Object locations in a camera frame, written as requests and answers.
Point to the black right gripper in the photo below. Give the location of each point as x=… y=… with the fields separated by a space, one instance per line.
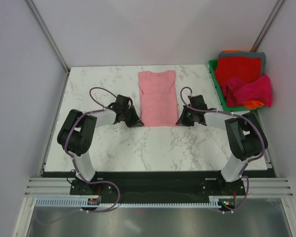
x=182 y=121

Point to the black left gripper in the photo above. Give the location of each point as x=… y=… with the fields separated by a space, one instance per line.
x=135 y=121

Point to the pink t-shirt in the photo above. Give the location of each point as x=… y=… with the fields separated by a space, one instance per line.
x=158 y=98

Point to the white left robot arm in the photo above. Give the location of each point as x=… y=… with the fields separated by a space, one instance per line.
x=76 y=133

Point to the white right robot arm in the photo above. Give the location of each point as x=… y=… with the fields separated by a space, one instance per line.
x=246 y=138

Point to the magenta t-shirt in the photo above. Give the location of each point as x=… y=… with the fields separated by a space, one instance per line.
x=236 y=92

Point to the green plastic bin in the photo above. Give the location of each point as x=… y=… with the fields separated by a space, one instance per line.
x=212 y=66

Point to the orange t-shirt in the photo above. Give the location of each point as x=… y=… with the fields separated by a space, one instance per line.
x=253 y=104

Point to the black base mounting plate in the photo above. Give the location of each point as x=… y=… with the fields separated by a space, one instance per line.
x=157 y=187

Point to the red t-shirt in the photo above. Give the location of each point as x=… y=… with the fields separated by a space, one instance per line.
x=245 y=68

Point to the grey t-shirt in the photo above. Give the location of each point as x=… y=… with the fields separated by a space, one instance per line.
x=260 y=55

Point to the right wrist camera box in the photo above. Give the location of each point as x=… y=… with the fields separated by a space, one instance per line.
x=197 y=102

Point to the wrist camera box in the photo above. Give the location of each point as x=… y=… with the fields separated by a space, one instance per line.
x=124 y=101
x=197 y=102

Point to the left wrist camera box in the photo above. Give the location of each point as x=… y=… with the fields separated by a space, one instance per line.
x=124 y=101

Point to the aluminium front rail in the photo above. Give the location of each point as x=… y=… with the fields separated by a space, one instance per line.
x=258 y=187

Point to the white slotted cable duct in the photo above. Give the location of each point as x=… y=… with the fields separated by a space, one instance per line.
x=88 y=203

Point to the right aluminium frame post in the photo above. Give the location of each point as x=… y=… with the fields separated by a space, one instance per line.
x=267 y=25

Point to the aluminium frame post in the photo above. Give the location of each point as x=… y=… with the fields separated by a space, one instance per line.
x=47 y=34
x=267 y=25

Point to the left aluminium frame post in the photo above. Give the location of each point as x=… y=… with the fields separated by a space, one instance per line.
x=47 y=34

